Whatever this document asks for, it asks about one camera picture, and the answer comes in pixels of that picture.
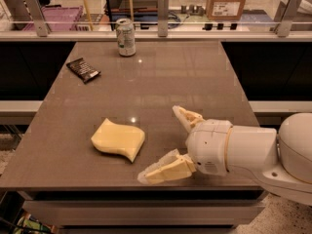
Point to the yellow curved sponge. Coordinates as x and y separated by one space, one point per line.
118 139

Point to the white table drawer front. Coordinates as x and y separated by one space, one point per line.
113 213

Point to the green white 7up can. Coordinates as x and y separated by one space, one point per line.
125 33

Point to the left metal railing bracket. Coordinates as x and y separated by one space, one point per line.
34 8

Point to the metal railing bracket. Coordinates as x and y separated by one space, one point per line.
163 10
34 8
285 18

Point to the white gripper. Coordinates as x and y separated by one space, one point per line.
210 145

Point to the middle metal railing bracket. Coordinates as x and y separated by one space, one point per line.
163 10

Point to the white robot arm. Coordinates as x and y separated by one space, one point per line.
279 161

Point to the yellow pole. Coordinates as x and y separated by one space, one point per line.
88 14

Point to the purple plastic crate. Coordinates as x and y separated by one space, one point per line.
62 18

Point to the cardboard box with label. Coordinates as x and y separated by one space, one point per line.
224 9

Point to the black snack packet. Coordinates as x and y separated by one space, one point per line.
83 70

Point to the right metal railing bracket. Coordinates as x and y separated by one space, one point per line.
285 18

